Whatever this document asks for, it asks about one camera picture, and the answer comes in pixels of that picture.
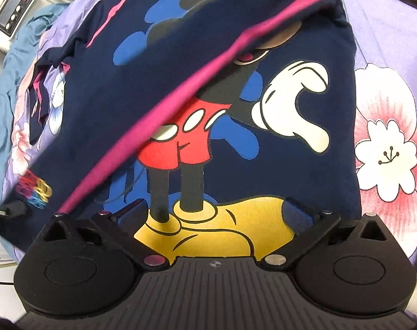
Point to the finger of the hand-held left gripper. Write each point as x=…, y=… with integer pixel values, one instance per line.
x=14, y=209

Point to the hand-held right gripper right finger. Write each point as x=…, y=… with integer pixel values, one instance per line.
x=297, y=217

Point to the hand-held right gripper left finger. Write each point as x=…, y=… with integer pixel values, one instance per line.
x=132, y=216

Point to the navy cartoon print shirt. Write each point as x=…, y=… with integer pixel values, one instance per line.
x=101, y=110

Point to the blue blanket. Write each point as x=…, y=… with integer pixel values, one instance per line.
x=8, y=86

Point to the purple floral bedsheet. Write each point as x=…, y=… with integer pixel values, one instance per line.
x=390, y=92

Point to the white machine with display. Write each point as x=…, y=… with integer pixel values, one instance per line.
x=12, y=13

